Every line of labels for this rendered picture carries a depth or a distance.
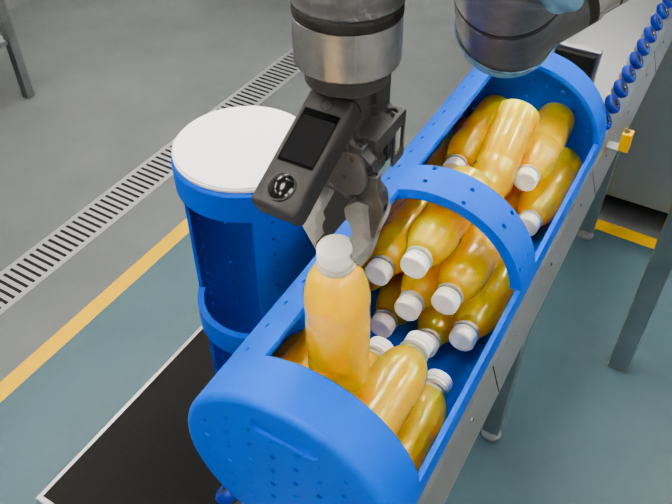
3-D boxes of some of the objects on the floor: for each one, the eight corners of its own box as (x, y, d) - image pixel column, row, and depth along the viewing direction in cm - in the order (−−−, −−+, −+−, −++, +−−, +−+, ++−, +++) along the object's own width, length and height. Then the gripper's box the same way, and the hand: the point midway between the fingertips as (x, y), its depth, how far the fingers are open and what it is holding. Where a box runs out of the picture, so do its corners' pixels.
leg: (595, 233, 280) (642, 87, 236) (590, 242, 276) (638, 95, 233) (579, 228, 282) (624, 82, 238) (575, 237, 278) (619, 90, 235)
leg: (503, 430, 218) (545, 281, 175) (496, 445, 214) (537, 297, 171) (485, 422, 220) (521, 272, 177) (477, 436, 216) (513, 288, 173)
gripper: (434, 52, 63) (417, 238, 78) (317, 22, 67) (322, 204, 82) (389, 100, 58) (380, 290, 72) (265, 64, 62) (280, 251, 77)
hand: (336, 252), depth 75 cm, fingers closed on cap, 4 cm apart
